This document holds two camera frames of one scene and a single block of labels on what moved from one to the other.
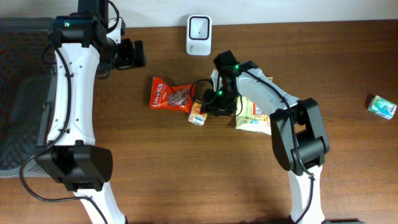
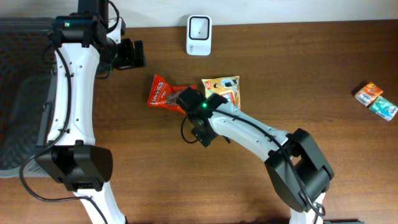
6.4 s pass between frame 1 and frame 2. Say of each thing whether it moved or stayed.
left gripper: stayed
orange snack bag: stayed
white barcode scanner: stayed
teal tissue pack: stayed
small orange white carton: moved
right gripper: moved
